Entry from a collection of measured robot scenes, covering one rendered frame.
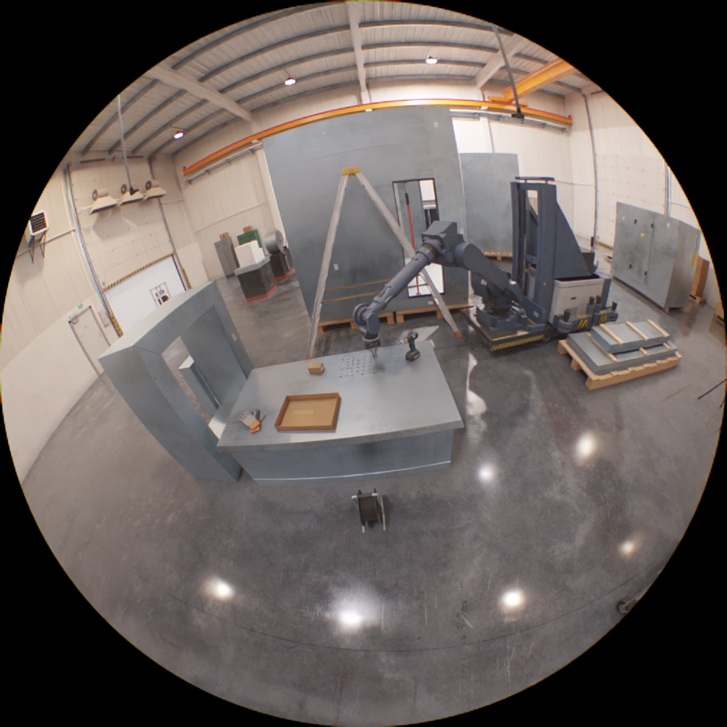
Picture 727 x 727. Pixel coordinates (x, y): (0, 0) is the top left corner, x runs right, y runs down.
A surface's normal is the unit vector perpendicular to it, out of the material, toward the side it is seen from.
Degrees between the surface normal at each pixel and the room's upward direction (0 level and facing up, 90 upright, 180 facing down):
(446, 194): 90
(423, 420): 0
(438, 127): 90
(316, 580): 0
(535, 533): 0
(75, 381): 90
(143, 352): 90
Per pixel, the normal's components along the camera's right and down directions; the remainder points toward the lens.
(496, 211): -0.37, 0.59
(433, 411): -0.18, -0.80
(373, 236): -0.04, 0.59
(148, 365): 0.98, -0.12
